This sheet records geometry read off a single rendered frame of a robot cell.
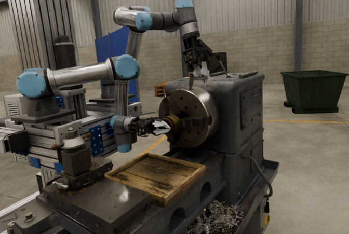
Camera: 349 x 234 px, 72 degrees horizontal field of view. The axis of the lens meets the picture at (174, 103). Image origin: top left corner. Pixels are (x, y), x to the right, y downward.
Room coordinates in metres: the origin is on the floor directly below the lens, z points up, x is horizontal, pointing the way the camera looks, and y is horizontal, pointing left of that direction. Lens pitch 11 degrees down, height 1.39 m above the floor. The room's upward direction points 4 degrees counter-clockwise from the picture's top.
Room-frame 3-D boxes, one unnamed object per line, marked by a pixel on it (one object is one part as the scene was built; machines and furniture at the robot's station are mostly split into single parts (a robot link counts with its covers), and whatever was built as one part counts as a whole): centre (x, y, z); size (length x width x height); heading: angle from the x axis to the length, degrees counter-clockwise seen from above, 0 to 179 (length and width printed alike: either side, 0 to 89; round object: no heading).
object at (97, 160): (0.83, 0.35, 0.99); 0.20 x 0.10 x 0.05; 143
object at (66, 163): (0.81, 0.36, 1.07); 0.07 x 0.07 x 0.10; 53
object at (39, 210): (0.72, 0.33, 0.90); 0.47 x 0.30 x 0.06; 53
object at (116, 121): (1.22, 0.28, 1.08); 0.11 x 0.08 x 0.09; 53
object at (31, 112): (1.22, 0.68, 1.21); 0.15 x 0.15 x 0.10
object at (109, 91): (1.65, 0.43, 1.21); 0.15 x 0.15 x 0.10
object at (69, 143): (0.81, 0.37, 1.13); 0.08 x 0.08 x 0.03
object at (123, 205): (0.77, 0.32, 0.95); 0.43 x 0.17 x 0.05; 53
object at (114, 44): (7.88, 1.90, 1.18); 4.12 x 0.80 x 2.35; 29
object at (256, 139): (1.57, -0.29, 0.43); 0.60 x 0.48 x 0.86; 143
